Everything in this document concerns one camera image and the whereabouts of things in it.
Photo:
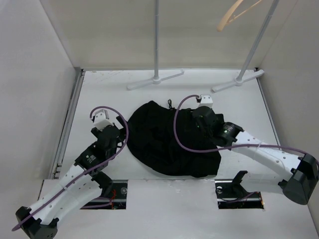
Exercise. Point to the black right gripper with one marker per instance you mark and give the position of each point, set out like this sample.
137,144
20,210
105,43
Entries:
194,118

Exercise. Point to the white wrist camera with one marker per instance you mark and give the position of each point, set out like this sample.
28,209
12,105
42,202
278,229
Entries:
206,101
101,119

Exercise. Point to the white left rack stand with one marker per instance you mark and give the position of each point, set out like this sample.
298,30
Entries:
155,79

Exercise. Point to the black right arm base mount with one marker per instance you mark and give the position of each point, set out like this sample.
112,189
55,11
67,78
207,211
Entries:
232,195

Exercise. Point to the white right rack stand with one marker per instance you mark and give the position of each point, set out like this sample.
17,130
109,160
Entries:
240,79

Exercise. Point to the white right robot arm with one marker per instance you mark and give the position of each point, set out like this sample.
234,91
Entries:
298,171

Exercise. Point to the black trousers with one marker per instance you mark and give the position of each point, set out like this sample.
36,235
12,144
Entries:
166,140

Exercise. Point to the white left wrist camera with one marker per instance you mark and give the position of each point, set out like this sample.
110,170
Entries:
101,119

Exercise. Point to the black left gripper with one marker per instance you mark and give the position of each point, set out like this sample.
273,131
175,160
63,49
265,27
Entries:
123,130

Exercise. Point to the white rack stand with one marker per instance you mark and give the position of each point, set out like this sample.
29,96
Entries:
240,79
155,79

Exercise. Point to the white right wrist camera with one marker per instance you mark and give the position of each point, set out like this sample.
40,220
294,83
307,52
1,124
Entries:
206,101

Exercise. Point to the wooden clothes hanger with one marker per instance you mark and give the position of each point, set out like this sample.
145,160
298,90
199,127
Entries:
229,16

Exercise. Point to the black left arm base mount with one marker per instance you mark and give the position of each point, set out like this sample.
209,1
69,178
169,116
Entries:
111,199

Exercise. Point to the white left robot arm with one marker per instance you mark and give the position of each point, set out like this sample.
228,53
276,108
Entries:
83,182

